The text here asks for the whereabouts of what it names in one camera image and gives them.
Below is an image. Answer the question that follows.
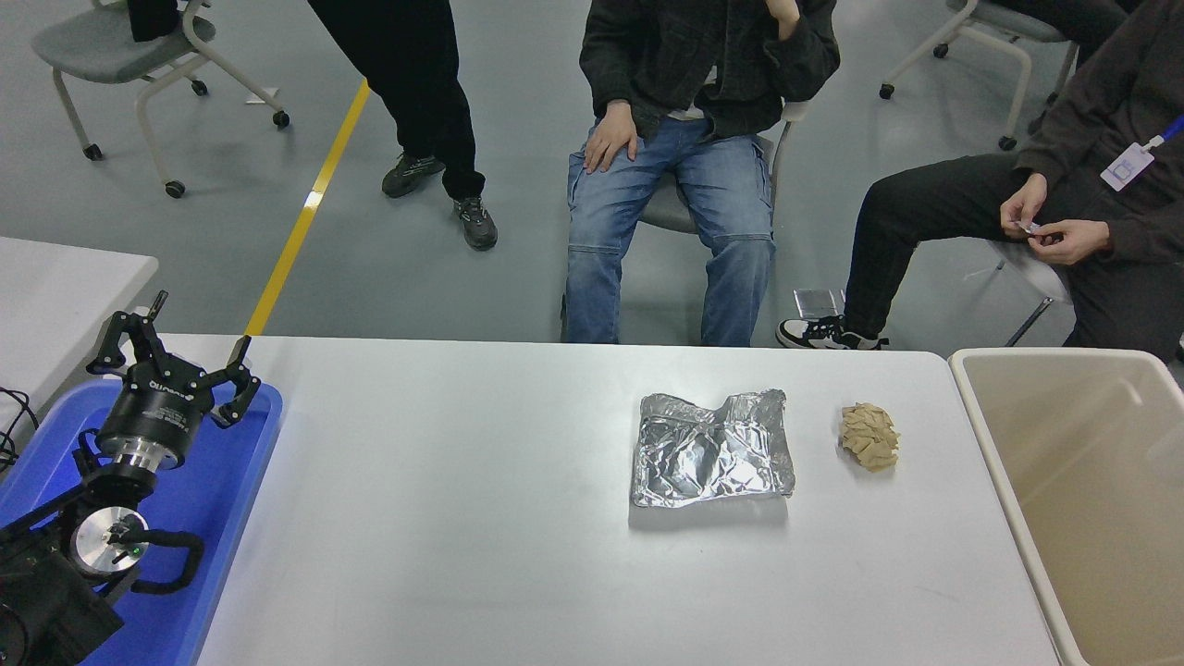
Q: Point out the person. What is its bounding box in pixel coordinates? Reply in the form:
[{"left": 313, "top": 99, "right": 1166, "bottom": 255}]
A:
[
  {"left": 562, "top": 0, "right": 842, "bottom": 348},
  {"left": 999, "top": 0, "right": 1144, "bottom": 138},
  {"left": 307, "top": 0, "right": 499, "bottom": 252},
  {"left": 775, "top": 0, "right": 1184, "bottom": 364}
]

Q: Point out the tan paper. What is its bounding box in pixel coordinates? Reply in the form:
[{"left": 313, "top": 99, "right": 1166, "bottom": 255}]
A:
[{"left": 839, "top": 402, "right": 901, "bottom": 474}]

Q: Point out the shiny metal floor plate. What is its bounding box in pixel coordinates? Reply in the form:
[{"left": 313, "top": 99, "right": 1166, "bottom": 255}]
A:
[{"left": 794, "top": 289, "right": 847, "bottom": 322}]

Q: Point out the black garment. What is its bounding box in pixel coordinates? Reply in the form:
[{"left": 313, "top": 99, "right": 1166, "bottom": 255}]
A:
[{"left": 128, "top": 0, "right": 182, "bottom": 43}]

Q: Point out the silver foil tray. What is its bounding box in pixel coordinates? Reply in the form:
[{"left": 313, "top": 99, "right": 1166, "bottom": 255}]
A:
[{"left": 632, "top": 388, "right": 797, "bottom": 510}]

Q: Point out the white badge blue lanyard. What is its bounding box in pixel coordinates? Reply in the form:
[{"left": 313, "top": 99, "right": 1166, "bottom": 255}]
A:
[{"left": 1100, "top": 113, "right": 1184, "bottom": 192}]

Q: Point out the white seat chair black leg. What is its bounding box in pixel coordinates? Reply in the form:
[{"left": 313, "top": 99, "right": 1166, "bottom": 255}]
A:
[{"left": 990, "top": 239, "right": 1076, "bottom": 349}]

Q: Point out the blue plastic tray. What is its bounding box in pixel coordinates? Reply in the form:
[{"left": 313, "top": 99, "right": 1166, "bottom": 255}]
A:
[{"left": 0, "top": 377, "right": 286, "bottom": 666}]

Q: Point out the black cable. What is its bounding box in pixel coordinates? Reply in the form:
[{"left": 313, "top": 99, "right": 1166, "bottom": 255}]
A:
[{"left": 0, "top": 384, "right": 43, "bottom": 475}]

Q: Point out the white side table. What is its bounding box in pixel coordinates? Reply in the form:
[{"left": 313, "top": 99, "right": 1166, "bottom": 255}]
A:
[{"left": 0, "top": 237, "right": 160, "bottom": 436}]

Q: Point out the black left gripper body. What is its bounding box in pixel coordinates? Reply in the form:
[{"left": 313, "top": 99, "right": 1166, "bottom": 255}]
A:
[{"left": 97, "top": 365, "right": 216, "bottom": 458}]

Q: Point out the large pale plastic bin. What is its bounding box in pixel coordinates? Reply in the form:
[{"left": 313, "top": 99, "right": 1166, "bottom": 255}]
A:
[{"left": 950, "top": 348, "right": 1184, "bottom": 666}]

